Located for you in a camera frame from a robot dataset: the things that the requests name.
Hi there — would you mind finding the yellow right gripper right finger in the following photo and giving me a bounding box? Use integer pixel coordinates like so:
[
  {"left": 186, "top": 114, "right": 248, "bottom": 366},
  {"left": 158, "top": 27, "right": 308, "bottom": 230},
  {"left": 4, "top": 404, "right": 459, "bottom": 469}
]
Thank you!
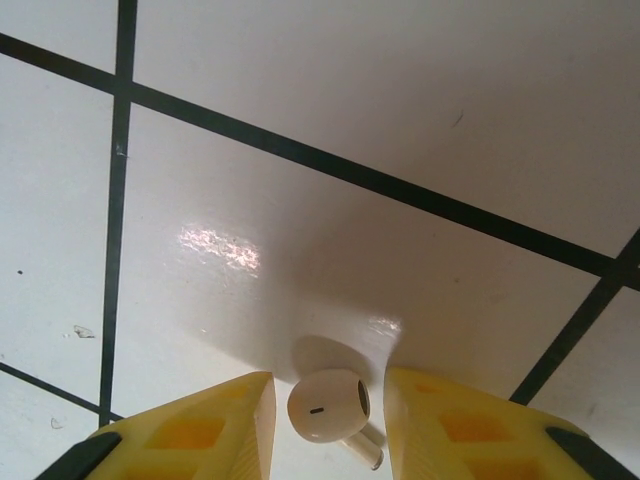
[{"left": 383, "top": 366, "right": 640, "bottom": 480}]

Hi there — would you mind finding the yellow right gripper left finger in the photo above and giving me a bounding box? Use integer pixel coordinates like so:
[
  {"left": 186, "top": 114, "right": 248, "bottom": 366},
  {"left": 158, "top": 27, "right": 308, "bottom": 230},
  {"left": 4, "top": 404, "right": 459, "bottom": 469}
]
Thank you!
[{"left": 43, "top": 370, "right": 277, "bottom": 480}]

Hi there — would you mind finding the pale wireless earbud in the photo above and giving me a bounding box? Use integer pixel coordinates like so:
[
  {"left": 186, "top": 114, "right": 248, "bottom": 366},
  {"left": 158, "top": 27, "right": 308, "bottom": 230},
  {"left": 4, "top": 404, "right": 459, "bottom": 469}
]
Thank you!
[{"left": 286, "top": 368, "right": 386, "bottom": 473}]

